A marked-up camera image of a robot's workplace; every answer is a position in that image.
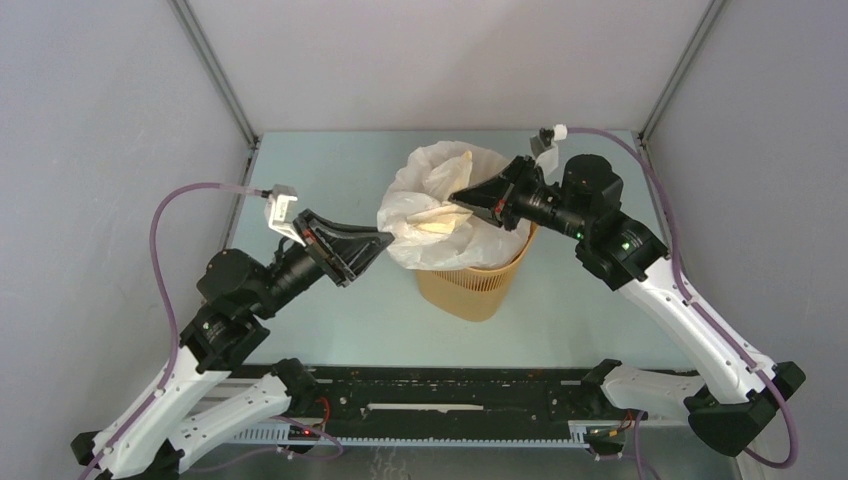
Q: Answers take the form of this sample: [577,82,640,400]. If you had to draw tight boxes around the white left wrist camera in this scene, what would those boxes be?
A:
[263,184,305,246]

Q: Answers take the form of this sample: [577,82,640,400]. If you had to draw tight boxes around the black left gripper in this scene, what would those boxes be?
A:
[254,207,398,318]

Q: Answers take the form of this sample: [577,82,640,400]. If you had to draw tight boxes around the orange plastic trash bin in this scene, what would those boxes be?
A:
[414,223,538,322]

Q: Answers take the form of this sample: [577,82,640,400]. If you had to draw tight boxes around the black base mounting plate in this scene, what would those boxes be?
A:
[253,362,649,444]

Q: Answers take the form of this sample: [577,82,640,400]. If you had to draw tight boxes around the right controller board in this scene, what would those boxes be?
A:
[584,428,626,442]

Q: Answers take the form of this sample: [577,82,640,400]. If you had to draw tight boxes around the translucent cream trash bag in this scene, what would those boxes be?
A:
[377,141,530,271]

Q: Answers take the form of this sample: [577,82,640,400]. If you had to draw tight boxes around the left controller board with LEDs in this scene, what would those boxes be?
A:
[287,425,321,442]

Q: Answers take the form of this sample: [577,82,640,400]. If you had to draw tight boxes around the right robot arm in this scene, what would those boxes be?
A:
[449,154,805,457]

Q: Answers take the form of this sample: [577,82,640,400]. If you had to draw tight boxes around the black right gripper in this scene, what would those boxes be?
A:
[448,156,589,242]

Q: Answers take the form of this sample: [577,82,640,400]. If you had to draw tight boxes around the aluminium frame rail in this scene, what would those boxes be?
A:
[135,0,780,480]

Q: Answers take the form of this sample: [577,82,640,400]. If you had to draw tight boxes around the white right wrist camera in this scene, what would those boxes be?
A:
[530,124,568,176]

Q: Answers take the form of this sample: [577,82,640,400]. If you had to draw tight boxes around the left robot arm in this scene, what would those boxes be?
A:
[71,210,394,479]

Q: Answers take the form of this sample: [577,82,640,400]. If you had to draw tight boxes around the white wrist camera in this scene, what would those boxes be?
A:
[530,124,568,176]
[263,184,305,246]

